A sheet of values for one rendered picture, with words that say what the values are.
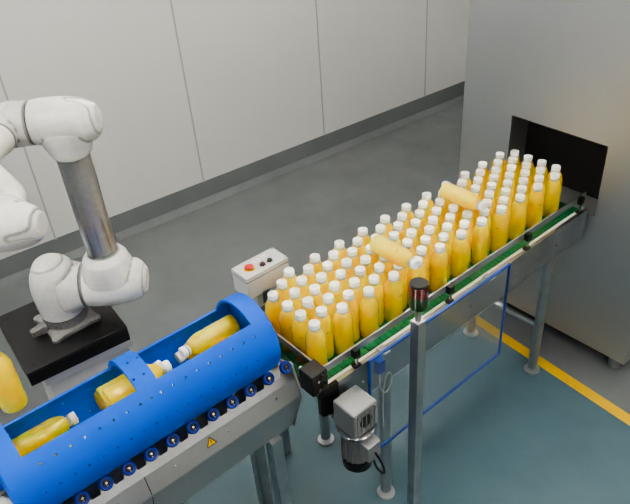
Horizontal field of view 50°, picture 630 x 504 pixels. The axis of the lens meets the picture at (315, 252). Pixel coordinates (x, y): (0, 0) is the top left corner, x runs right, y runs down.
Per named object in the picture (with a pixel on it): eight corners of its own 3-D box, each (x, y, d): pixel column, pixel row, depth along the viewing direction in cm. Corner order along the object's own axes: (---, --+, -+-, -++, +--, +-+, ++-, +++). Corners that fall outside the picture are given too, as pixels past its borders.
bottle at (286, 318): (280, 342, 253) (275, 303, 242) (299, 338, 254) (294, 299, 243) (285, 355, 247) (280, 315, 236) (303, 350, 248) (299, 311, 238)
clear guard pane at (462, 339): (371, 452, 264) (369, 361, 236) (497, 353, 303) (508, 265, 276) (372, 453, 263) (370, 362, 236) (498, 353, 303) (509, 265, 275)
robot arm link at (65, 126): (95, 287, 248) (155, 281, 249) (86, 317, 235) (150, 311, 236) (28, 89, 201) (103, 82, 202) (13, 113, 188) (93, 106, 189)
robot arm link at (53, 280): (45, 295, 249) (26, 247, 235) (95, 290, 249) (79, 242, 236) (34, 326, 236) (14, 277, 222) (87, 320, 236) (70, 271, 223)
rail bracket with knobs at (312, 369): (297, 387, 234) (294, 365, 228) (312, 376, 238) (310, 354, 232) (315, 402, 228) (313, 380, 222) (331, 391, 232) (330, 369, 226)
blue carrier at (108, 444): (-6, 471, 204) (-36, 415, 185) (233, 333, 248) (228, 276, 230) (34, 543, 188) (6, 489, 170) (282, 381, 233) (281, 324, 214)
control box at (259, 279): (234, 289, 265) (230, 268, 259) (274, 267, 275) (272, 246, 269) (249, 300, 259) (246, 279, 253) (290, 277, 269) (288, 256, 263)
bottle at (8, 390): (31, 392, 189) (9, 343, 178) (24, 412, 183) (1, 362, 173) (5, 395, 189) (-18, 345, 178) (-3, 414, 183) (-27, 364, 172)
